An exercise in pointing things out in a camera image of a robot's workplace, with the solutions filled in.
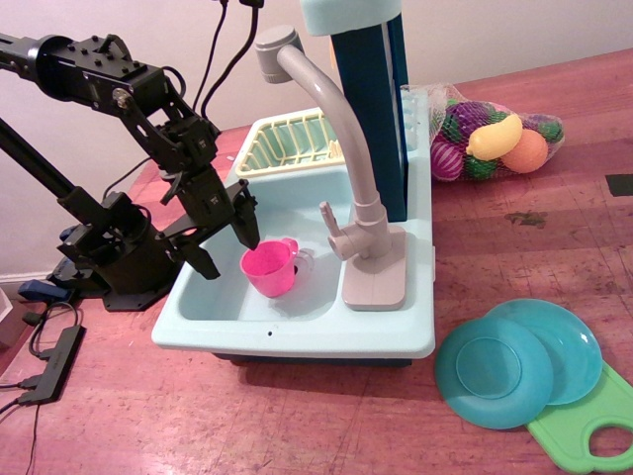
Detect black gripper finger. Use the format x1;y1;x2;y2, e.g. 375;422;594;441
182;242;221;280
231;208;260;249

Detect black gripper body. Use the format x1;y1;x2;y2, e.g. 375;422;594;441
158;165;257;251

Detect pink plastic cup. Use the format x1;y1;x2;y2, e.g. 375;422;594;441
239;237;299;298

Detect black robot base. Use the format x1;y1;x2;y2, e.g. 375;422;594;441
1;122;182;312

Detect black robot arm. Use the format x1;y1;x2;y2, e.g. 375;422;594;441
1;35;260;280

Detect light blue toy sink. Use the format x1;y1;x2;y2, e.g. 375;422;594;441
151;94;435;359

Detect yellow dish rack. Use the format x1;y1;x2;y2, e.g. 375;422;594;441
233;107;344;178

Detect beige toy faucet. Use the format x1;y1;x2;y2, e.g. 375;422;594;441
254;26;408;312

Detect blue clamp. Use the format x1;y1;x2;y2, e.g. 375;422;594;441
18;280;71;302

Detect black usb hub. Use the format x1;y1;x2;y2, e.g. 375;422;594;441
18;325;86;406

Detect dark blue water tower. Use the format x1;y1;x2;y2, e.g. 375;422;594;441
301;0;408;223

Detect mesh bag of toy produce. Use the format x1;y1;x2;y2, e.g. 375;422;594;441
401;83;565;182

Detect yellow toy banana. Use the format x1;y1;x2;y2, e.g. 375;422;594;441
466;114;523;161

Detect orange toy fruit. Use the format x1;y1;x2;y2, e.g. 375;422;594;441
500;130;548;174

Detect front teal plate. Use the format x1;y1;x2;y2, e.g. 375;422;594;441
434;318;554;429

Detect teal plate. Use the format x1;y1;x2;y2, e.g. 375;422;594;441
434;318;554;429
485;299;602;406

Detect rear teal plate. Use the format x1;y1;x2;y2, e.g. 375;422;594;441
485;299;602;406

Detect green cutting board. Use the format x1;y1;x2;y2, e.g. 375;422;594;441
526;364;632;474

